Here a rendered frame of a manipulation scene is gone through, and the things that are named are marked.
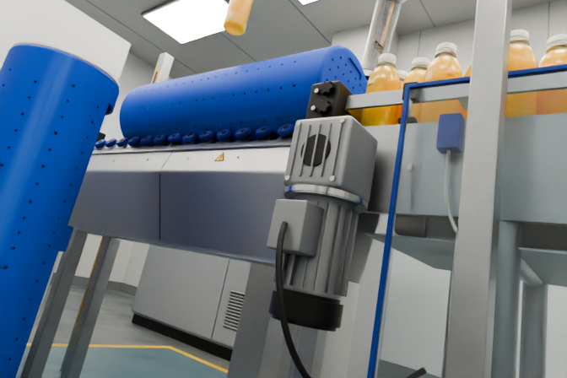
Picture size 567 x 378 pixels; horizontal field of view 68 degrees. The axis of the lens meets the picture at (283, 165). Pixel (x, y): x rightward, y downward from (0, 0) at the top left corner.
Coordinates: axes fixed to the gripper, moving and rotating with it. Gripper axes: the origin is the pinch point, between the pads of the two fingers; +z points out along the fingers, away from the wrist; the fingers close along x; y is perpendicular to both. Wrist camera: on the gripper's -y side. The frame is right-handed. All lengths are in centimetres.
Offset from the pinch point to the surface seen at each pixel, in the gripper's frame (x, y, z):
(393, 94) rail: 7, -68, 45
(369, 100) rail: 7, -64, 47
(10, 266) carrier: 32, -4, 102
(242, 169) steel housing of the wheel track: 0, -29, 64
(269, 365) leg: -5, -52, 103
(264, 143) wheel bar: -2, -31, 55
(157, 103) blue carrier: 1, 20, 48
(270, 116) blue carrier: -2, -30, 48
